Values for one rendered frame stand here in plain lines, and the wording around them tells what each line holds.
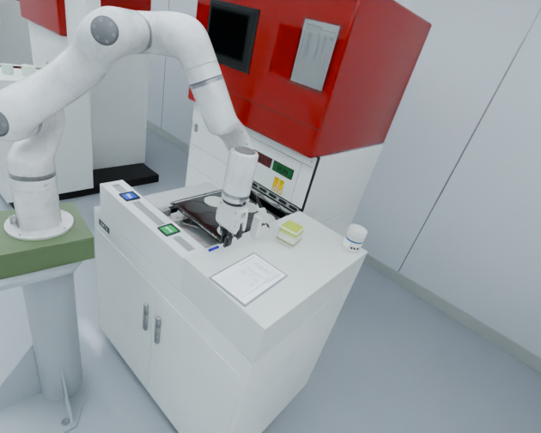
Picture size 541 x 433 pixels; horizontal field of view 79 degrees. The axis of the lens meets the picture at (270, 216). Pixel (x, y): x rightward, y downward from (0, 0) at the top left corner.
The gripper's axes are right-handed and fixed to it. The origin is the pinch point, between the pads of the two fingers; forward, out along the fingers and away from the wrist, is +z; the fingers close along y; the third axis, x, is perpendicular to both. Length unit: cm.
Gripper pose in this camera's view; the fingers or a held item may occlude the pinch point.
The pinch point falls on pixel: (226, 239)
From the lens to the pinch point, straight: 109.9
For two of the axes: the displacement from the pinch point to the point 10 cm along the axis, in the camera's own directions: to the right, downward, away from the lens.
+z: -2.3, 8.4, 4.9
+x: -6.4, 2.5, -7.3
